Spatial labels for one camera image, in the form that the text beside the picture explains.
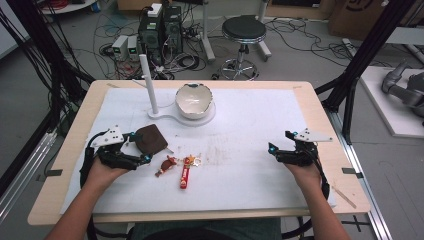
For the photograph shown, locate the white table mat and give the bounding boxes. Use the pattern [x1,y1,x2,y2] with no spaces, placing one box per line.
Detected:
[59,87,337,215]

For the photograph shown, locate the white floor platform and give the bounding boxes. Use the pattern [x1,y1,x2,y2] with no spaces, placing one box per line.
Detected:
[359,65,424,139]

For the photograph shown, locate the brown cardboard box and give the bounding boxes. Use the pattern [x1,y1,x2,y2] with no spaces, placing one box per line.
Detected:
[327,0,416,42]

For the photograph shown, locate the person's right hand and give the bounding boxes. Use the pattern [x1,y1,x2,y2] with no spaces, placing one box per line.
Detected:
[285,161,323,193]

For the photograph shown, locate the black round stool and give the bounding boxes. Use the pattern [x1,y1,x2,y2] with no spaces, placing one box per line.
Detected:
[217,15,268,81]

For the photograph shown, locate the black computer tower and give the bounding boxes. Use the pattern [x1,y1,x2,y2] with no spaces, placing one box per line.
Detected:
[162,4,184,56]
[137,11,165,66]

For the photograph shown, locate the brown candy wrapper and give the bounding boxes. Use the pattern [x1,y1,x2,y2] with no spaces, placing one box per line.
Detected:
[154,155,178,178]

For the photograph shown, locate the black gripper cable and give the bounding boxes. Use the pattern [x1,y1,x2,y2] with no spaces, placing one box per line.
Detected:
[311,146,331,202]
[79,131,108,183]

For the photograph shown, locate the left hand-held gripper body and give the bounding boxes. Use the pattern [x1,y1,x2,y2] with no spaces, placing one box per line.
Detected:
[90,124,134,170]

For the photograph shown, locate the person's left hand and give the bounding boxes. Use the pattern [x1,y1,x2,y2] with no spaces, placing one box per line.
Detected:
[81,155,133,191]

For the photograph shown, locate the white ceramic bowl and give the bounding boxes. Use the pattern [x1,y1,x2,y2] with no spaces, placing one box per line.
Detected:
[175,82,214,121]

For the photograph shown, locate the white table leg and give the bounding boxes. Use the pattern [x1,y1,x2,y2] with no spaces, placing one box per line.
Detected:
[199,0,217,63]
[257,0,273,62]

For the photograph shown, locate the grey power supply unit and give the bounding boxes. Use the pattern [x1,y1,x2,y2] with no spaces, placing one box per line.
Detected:
[111,34,130,62]
[127,35,140,62]

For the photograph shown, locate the crumpled golden wrapper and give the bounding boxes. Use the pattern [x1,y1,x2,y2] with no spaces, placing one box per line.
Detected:
[185,153,203,168]

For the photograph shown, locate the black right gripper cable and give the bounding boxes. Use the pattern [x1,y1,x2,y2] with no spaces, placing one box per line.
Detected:
[311,146,331,202]

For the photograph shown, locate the brown square pad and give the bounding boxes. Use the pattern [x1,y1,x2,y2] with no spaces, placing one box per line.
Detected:
[134,124,169,156]

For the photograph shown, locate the black frame post with cables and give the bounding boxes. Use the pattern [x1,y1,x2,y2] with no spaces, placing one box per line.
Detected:
[0,0,96,134]

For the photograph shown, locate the person's lap in dark pants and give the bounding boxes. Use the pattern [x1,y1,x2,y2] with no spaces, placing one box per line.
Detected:
[127,217,283,240]

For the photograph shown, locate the white box on computer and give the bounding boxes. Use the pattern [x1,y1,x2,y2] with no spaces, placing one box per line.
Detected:
[147,2,164,18]

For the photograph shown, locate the aluminium rail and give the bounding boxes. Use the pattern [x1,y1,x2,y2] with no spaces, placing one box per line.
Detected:
[325,109,394,240]
[0,130,58,223]

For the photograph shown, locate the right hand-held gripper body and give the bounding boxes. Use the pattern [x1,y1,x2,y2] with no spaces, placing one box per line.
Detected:
[277,128,334,168]

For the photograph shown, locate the thin wooden stick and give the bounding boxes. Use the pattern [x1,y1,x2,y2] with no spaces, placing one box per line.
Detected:
[331,185,357,210]

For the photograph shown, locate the red stick wrapper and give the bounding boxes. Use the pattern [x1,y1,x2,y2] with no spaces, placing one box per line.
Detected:
[179,157,192,190]

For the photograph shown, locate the wooden table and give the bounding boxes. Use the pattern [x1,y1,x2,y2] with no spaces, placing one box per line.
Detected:
[27,79,371,227]

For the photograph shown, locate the white stand with pole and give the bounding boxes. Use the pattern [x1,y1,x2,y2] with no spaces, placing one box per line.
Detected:
[132,53,217,128]

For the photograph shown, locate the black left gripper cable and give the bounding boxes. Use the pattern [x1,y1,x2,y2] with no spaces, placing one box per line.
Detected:
[79,131,108,183]

